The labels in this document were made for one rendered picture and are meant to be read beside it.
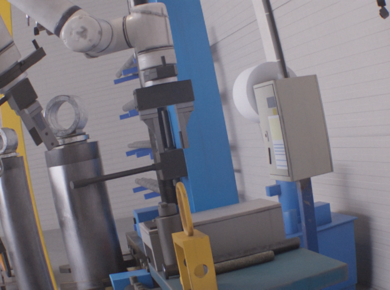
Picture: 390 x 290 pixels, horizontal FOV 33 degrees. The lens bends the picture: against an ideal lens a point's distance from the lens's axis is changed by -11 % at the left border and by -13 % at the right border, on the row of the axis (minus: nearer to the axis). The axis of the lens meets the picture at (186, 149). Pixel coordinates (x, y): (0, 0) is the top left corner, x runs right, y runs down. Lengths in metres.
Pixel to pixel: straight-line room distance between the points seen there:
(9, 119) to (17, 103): 3.74
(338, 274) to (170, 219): 0.57
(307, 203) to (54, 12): 1.67
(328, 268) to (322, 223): 3.14
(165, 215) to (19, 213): 1.91
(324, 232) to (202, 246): 3.16
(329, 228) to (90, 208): 2.54
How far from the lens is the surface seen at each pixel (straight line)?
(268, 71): 3.13
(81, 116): 2.54
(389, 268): 4.77
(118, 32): 1.68
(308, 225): 2.97
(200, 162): 2.53
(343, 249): 4.84
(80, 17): 1.56
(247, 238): 2.16
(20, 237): 3.85
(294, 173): 2.81
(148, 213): 2.70
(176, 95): 1.67
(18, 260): 3.88
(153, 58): 1.65
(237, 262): 1.93
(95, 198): 2.51
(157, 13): 1.67
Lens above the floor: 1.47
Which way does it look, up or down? 2 degrees down
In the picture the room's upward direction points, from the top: 10 degrees counter-clockwise
